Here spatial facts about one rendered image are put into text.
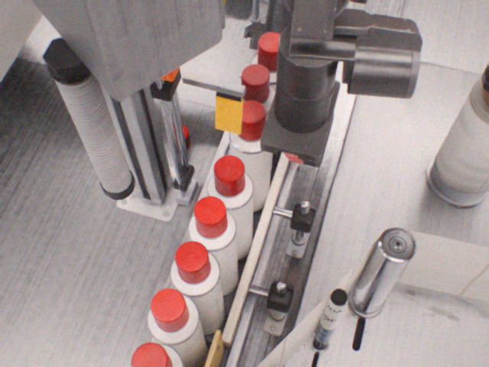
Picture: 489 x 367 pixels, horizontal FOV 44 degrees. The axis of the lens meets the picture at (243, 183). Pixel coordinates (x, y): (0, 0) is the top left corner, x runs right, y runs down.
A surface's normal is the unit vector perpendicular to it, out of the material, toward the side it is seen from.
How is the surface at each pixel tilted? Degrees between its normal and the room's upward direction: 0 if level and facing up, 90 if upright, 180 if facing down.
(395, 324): 0
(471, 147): 92
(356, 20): 27
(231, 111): 80
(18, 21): 0
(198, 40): 90
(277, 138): 1
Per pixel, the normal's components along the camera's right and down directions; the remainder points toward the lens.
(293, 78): -0.47, 0.77
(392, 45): -0.11, 0.56
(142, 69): 0.62, 0.69
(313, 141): -0.01, -0.49
